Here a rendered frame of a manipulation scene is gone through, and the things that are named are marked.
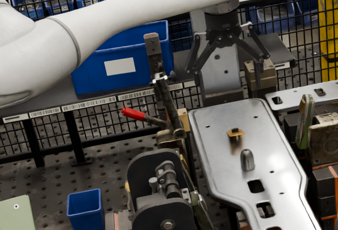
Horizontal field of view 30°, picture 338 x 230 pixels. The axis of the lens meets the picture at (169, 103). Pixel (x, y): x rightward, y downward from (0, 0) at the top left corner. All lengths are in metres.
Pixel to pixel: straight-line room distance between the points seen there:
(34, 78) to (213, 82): 0.90
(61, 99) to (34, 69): 0.93
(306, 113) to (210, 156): 0.25
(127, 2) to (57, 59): 0.20
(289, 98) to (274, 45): 0.30
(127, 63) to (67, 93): 0.21
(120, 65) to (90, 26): 0.79
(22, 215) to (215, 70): 0.66
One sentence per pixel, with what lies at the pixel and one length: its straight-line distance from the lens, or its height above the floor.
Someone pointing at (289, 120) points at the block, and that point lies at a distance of 1.69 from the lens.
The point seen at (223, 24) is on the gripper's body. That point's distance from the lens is 1.41.
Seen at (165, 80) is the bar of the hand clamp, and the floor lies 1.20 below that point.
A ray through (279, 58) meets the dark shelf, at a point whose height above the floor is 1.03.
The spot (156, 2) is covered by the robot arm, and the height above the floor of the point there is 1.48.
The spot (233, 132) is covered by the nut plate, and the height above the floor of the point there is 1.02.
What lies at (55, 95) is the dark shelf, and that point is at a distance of 1.94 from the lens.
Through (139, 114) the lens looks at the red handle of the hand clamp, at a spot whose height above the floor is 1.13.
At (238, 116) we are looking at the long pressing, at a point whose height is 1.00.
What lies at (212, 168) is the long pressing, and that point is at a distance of 1.50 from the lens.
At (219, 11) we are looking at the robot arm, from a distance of 1.40.
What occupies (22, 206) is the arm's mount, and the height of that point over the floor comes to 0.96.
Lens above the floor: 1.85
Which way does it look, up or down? 28 degrees down
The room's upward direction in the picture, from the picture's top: 10 degrees counter-clockwise
